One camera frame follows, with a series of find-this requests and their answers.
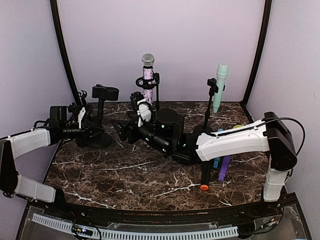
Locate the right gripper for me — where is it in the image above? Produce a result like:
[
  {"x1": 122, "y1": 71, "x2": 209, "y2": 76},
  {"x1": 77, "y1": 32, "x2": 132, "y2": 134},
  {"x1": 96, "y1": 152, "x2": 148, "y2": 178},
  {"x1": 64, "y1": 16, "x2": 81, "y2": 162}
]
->
[{"x1": 110, "y1": 110, "x2": 172, "y2": 155}]

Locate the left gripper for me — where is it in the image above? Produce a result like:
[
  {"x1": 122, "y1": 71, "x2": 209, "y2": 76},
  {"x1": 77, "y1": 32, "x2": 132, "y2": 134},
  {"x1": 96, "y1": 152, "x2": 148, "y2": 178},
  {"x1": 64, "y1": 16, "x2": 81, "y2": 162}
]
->
[{"x1": 59, "y1": 120, "x2": 104, "y2": 144}]

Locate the black round-base stand clamp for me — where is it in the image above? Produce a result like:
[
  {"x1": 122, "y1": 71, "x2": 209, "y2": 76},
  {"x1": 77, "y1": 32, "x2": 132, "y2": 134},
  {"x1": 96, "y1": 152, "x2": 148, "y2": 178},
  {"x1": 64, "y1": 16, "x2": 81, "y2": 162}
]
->
[{"x1": 89, "y1": 84, "x2": 119, "y2": 148}]

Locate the black tripod shock-mount stand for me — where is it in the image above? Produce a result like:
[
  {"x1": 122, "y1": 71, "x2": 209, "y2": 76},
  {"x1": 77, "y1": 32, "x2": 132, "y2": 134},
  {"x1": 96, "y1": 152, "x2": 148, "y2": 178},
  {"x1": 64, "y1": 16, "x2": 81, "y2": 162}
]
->
[{"x1": 135, "y1": 72, "x2": 160, "y2": 111}]

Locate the silver glitter microphone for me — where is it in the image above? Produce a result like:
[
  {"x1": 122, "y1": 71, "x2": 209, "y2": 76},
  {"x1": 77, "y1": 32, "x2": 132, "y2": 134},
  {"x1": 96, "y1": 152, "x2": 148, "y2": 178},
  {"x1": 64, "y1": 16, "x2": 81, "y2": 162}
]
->
[{"x1": 141, "y1": 53, "x2": 155, "y2": 106}]

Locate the black microphone orange ring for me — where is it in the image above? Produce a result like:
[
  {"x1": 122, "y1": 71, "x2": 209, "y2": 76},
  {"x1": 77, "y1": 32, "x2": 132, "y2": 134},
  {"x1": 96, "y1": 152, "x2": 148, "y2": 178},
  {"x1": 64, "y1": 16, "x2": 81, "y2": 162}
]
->
[{"x1": 199, "y1": 162, "x2": 211, "y2": 191}]

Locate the blue microphone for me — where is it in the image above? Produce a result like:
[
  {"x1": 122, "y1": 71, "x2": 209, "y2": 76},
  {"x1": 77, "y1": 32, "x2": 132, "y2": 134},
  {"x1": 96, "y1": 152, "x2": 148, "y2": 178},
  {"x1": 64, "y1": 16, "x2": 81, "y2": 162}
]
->
[{"x1": 213, "y1": 128, "x2": 224, "y2": 170}]

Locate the purple microphone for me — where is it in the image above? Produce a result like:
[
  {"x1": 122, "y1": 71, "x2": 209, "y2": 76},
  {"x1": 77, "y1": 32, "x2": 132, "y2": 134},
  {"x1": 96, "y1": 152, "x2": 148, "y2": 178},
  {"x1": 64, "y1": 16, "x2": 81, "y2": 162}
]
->
[{"x1": 218, "y1": 155, "x2": 231, "y2": 182}]

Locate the black round-base stand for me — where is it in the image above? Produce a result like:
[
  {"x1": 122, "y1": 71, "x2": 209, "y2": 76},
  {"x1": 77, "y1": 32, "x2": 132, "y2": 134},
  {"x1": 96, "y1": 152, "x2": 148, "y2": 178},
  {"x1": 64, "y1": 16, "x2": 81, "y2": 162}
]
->
[
  {"x1": 193, "y1": 78, "x2": 219, "y2": 134},
  {"x1": 78, "y1": 90, "x2": 88, "y2": 107}
]

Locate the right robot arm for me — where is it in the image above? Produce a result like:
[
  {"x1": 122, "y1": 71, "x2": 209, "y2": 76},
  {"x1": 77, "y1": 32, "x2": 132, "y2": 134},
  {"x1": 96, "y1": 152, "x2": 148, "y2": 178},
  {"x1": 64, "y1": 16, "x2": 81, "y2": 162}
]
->
[{"x1": 110, "y1": 91, "x2": 300, "y2": 217}]

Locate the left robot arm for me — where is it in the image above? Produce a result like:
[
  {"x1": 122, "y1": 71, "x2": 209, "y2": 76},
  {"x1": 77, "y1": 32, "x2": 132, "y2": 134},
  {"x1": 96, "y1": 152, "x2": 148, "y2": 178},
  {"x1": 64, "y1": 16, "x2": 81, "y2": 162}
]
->
[{"x1": 0, "y1": 104, "x2": 105, "y2": 218}]

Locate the mint green microphone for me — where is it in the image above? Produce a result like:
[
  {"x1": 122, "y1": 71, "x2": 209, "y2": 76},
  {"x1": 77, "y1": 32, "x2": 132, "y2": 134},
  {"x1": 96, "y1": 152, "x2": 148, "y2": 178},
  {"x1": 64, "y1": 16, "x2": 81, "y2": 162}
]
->
[{"x1": 213, "y1": 64, "x2": 229, "y2": 113}]

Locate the green circuit board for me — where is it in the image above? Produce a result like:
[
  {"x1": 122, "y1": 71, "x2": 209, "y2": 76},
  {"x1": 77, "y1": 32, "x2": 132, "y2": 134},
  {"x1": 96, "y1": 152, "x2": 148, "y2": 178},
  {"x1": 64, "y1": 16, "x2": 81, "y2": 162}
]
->
[{"x1": 71, "y1": 224, "x2": 94, "y2": 237}]

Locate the lime green bowl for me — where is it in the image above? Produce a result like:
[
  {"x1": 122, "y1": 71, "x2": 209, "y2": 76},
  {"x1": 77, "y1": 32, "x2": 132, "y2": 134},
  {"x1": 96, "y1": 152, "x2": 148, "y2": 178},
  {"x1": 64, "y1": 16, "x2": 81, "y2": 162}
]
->
[{"x1": 233, "y1": 124, "x2": 243, "y2": 129}]

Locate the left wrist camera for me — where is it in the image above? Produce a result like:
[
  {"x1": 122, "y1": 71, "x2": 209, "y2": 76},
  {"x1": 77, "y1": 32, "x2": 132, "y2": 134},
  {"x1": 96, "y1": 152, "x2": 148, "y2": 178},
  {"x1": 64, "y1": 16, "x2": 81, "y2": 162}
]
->
[{"x1": 67, "y1": 102, "x2": 93, "y2": 130}]

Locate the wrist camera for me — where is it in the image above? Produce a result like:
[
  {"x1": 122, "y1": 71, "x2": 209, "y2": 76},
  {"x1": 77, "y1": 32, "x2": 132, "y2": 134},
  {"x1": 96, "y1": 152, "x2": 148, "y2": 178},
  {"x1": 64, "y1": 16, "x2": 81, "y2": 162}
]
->
[
  {"x1": 67, "y1": 102, "x2": 93, "y2": 130},
  {"x1": 129, "y1": 91, "x2": 154, "y2": 127}
]

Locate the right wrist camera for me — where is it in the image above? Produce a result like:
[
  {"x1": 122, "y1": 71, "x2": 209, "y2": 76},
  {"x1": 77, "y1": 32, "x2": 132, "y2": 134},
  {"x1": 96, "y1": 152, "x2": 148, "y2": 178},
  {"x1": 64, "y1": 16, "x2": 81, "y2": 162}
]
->
[{"x1": 129, "y1": 91, "x2": 154, "y2": 127}]

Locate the left black frame post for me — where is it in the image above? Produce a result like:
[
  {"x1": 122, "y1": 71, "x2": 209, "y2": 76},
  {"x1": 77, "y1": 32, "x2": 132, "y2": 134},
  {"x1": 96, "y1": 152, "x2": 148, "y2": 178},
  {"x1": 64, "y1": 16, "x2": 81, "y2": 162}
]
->
[{"x1": 49, "y1": 0, "x2": 82, "y2": 105}]

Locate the black frame post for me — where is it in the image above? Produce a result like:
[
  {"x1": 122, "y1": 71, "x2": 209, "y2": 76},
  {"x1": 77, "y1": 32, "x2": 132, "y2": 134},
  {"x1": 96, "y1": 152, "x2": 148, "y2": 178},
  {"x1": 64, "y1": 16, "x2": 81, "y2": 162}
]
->
[
  {"x1": 240, "y1": 0, "x2": 273, "y2": 109},
  {"x1": 49, "y1": 0, "x2": 82, "y2": 105}
]

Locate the white slotted cable duct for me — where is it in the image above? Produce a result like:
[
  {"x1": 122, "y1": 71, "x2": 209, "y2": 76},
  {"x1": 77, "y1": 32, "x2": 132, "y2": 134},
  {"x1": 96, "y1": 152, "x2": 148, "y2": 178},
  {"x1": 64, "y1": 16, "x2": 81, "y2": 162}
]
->
[{"x1": 31, "y1": 213, "x2": 239, "y2": 240}]

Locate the right black frame post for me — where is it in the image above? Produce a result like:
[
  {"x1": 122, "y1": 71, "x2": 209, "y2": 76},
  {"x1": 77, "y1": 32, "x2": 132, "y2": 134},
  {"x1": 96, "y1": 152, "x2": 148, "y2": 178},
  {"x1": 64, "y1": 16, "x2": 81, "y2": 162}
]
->
[{"x1": 240, "y1": 0, "x2": 273, "y2": 109}]

